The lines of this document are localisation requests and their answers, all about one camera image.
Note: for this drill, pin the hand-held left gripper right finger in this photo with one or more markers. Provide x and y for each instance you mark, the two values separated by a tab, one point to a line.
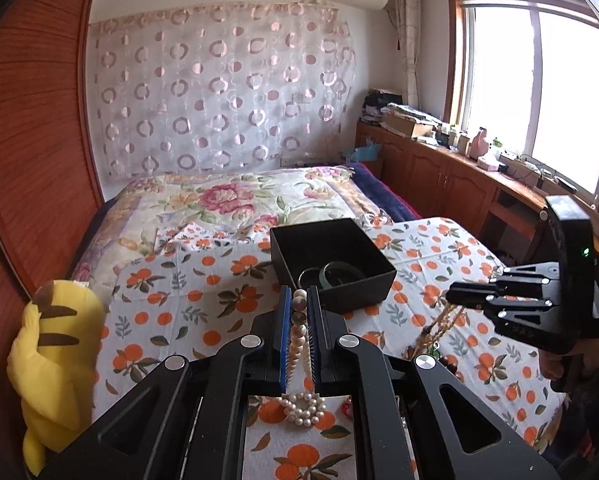
313	347

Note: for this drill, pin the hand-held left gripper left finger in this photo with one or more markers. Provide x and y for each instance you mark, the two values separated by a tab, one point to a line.
283	345

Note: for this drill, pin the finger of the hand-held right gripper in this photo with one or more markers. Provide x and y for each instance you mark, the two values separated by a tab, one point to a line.
527	277
522	310

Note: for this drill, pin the black square box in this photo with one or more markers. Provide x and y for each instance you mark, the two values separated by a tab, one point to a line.
359	294

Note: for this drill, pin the person's right forearm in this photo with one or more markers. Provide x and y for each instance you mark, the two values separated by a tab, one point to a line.
597	430

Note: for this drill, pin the person's right hand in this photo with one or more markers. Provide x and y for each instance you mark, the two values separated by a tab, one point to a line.
548	366

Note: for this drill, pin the thin silver bangle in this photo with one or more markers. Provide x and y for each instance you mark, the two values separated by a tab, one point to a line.
302	275

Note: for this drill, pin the large orange print cloth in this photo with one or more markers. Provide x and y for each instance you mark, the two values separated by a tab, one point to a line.
204	310

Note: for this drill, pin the green jade bangle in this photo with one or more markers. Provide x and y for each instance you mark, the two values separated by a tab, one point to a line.
344	263

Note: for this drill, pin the white tissue box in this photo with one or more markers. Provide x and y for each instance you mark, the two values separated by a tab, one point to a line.
488	163

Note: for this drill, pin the small folded orange print cloth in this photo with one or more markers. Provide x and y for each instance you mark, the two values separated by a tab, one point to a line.
204	237

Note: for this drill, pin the wooden cabinet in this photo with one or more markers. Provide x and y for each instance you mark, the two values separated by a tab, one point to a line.
429	175

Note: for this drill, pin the pink vase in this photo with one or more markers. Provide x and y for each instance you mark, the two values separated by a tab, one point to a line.
479	142

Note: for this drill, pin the group of small bottles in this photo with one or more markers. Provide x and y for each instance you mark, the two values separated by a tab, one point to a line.
454	139

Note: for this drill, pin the floral quilt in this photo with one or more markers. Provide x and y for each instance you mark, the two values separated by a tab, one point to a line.
229	195

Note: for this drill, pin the dark blue blanket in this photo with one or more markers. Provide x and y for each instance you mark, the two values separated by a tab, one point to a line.
379	190

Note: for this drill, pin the cardboard box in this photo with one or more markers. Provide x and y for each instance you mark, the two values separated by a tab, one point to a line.
409	126

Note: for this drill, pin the teal plastic bag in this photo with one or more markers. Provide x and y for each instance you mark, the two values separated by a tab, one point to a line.
363	152

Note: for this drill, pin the pile of clothes and papers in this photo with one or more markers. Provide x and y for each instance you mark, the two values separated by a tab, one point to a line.
379	105

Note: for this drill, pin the yellow striped plush toy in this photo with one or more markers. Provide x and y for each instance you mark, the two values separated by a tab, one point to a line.
54	360

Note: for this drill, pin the circle pattern sheer curtain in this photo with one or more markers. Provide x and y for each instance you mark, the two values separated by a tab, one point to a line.
219	85

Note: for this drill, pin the pale window curtain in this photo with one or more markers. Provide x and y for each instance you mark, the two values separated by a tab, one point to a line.
408	35

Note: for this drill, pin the wooden frame window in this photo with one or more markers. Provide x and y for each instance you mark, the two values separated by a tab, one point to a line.
499	85

